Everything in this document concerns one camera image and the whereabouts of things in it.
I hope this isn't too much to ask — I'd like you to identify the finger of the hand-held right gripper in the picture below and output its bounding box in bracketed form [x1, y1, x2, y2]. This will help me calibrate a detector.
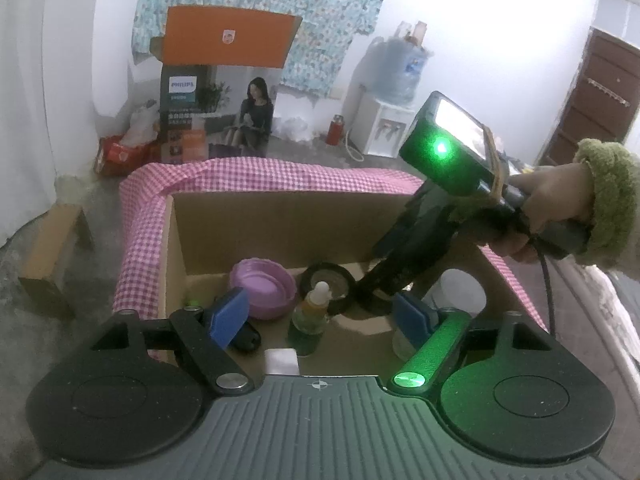
[356, 255, 417, 313]
[371, 217, 413, 263]

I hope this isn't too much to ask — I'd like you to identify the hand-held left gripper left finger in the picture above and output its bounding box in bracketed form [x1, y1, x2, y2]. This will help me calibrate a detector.
[90, 288, 252, 396]

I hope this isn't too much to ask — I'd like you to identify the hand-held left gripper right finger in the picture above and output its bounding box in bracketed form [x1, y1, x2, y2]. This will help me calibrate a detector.
[387, 292, 554, 397]

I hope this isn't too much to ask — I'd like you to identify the black round compact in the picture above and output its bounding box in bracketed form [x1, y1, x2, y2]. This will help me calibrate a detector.
[300, 262, 357, 314]

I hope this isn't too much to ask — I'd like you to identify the purple round lid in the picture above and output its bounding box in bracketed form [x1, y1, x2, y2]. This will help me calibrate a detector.
[229, 258, 297, 320]

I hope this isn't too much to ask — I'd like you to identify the white plastic bottle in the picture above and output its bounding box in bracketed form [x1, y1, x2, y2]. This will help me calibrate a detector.
[392, 269, 487, 362]

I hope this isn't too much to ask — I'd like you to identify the dropper bottle with white cap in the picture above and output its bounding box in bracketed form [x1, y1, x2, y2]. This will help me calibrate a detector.
[287, 281, 332, 357]

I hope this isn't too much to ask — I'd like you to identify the brown cardboard box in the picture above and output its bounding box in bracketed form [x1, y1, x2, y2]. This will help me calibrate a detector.
[159, 190, 551, 377]

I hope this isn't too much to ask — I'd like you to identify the person's right forearm green sleeve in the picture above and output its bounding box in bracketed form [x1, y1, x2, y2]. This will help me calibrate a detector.
[571, 139, 640, 279]

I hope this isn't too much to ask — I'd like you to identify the person's right hand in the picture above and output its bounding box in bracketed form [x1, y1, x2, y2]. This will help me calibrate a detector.
[486, 161, 597, 264]

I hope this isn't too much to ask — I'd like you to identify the small black object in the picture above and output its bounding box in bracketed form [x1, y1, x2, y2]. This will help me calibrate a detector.
[232, 324, 262, 354]

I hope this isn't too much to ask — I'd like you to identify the white water dispenser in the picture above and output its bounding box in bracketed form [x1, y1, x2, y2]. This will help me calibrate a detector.
[349, 94, 419, 159]

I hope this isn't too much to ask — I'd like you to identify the blue water jug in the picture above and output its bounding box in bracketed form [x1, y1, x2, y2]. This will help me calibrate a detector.
[372, 37, 432, 107]

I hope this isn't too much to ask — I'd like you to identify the red thermos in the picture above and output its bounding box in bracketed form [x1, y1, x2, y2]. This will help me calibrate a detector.
[326, 114, 347, 146]

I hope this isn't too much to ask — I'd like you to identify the pink checked blanket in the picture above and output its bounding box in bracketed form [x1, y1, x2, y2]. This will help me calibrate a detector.
[112, 156, 551, 362]

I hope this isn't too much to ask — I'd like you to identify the brown wooden door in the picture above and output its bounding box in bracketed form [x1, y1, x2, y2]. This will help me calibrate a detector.
[537, 27, 640, 169]

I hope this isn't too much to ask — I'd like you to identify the small plain cardboard box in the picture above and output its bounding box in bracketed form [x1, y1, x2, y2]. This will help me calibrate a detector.
[19, 204, 95, 319]

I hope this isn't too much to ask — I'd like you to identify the red bag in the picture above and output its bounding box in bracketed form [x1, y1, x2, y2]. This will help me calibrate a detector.
[95, 135, 164, 177]

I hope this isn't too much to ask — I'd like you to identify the folded grey white bedding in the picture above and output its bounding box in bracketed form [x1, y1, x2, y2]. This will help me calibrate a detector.
[554, 260, 640, 463]

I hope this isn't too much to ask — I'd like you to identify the floral blue curtain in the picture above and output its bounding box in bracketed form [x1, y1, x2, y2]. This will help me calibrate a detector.
[131, 0, 396, 99]

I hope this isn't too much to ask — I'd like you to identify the white plastic bag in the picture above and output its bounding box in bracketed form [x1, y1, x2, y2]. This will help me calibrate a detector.
[122, 102, 161, 147]

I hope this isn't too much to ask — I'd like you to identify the orange printed appliance box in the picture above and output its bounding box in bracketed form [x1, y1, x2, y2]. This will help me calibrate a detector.
[150, 6, 304, 165]

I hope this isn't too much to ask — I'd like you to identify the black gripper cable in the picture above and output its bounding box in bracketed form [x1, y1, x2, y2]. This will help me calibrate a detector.
[529, 232, 558, 337]

